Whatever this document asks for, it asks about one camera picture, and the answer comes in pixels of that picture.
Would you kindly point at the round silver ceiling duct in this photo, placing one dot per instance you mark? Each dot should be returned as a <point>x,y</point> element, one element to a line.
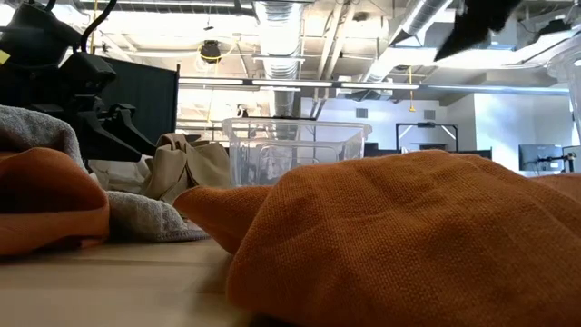
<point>279,41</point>

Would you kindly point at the clear plastic bin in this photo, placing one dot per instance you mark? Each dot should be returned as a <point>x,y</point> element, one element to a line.
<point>295,150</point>
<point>574,77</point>

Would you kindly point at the square wall vent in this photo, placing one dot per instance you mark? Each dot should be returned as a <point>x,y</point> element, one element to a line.
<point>361,113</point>
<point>430,114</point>

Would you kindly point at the long ceiling light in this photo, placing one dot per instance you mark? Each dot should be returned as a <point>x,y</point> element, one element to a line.
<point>379,85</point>
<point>292,83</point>
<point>211,82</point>

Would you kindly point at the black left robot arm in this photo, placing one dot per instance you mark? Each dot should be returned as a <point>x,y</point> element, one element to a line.
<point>32,41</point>

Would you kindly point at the yellow tag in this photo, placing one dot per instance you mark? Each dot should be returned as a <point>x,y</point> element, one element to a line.
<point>3,56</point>

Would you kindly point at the orange towel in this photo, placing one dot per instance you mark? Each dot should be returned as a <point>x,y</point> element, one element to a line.
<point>386,236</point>
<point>45,181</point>

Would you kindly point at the tan towel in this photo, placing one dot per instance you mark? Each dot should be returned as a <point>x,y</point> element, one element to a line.
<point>181,168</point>

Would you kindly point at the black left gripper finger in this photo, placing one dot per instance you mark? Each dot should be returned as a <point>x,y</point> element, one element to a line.
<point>109,141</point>
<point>134,127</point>

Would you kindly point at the gray towel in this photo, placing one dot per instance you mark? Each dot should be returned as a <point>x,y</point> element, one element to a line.
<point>150,218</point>

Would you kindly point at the black frame stand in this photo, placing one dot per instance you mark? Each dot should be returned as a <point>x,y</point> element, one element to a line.
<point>426,124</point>

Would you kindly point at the slanted silver ceiling duct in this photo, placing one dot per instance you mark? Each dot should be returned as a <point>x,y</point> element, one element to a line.
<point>422,16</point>

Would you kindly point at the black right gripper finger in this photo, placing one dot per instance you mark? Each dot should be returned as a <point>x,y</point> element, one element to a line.
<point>476,22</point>

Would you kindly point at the black divider panel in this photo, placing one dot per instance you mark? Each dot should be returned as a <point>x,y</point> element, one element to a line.
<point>145,100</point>

